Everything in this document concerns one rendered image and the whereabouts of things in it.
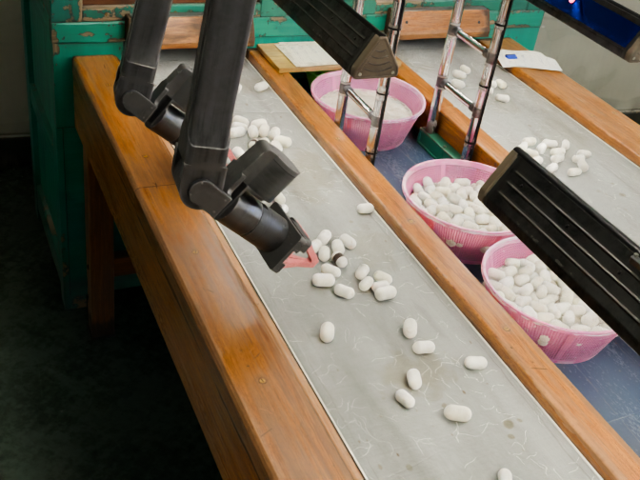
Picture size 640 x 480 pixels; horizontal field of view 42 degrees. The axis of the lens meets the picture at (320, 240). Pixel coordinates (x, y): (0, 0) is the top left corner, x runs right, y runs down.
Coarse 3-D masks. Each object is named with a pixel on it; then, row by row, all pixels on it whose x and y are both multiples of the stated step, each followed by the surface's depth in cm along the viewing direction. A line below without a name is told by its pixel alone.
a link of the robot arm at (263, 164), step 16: (256, 144) 113; (240, 160) 113; (256, 160) 111; (272, 160) 111; (288, 160) 115; (240, 176) 110; (256, 176) 112; (272, 176) 112; (288, 176) 112; (192, 192) 108; (208, 192) 109; (224, 192) 110; (256, 192) 112; (272, 192) 113; (208, 208) 110
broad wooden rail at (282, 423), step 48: (96, 96) 174; (96, 144) 176; (144, 144) 160; (144, 192) 146; (144, 240) 146; (192, 240) 136; (144, 288) 151; (192, 288) 126; (240, 288) 128; (192, 336) 124; (240, 336) 119; (192, 384) 128; (240, 384) 111; (288, 384) 112; (240, 432) 108; (288, 432) 105; (336, 432) 109
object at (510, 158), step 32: (512, 160) 101; (480, 192) 103; (512, 192) 99; (544, 192) 96; (512, 224) 98; (544, 224) 95; (576, 224) 91; (608, 224) 89; (544, 256) 93; (576, 256) 90; (608, 256) 88; (576, 288) 89; (608, 288) 86; (608, 320) 86
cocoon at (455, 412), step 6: (450, 408) 113; (456, 408) 113; (462, 408) 113; (468, 408) 114; (450, 414) 113; (456, 414) 113; (462, 414) 113; (468, 414) 113; (456, 420) 113; (462, 420) 113; (468, 420) 113
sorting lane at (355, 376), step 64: (192, 64) 200; (320, 192) 159; (256, 256) 139; (384, 256) 144; (320, 320) 128; (384, 320) 130; (448, 320) 132; (320, 384) 117; (384, 384) 118; (448, 384) 120; (512, 384) 122; (384, 448) 108; (448, 448) 110; (512, 448) 111
